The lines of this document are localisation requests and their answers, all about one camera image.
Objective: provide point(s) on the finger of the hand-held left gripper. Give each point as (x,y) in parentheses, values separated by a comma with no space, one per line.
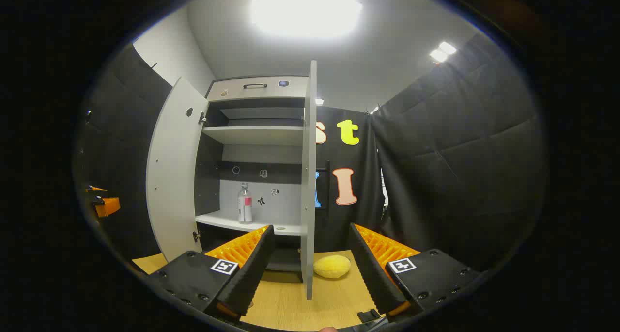
(110,207)
(97,189)

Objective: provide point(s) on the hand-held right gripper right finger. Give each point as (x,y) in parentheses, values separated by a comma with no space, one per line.
(370,269)

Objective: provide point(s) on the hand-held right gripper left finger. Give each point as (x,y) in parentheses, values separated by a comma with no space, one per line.
(252,269)

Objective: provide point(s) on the clear plastic bottle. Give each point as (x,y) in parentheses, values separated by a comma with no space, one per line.
(244,206)

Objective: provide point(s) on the grey cabinet door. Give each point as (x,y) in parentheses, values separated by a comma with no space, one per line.
(308,177)
(174,177)

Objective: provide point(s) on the grey cabinet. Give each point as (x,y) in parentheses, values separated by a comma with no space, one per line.
(256,134)

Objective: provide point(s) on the grey cabinet drawer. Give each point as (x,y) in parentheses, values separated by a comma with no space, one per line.
(232,90)

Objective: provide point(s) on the yellow plush toy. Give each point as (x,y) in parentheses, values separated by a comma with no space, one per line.
(332,266)

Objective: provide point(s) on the black backdrop cloth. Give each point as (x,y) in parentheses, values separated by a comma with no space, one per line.
(460,152)

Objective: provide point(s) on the large ceiling light panel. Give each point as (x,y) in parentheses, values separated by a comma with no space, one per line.
(305,9)

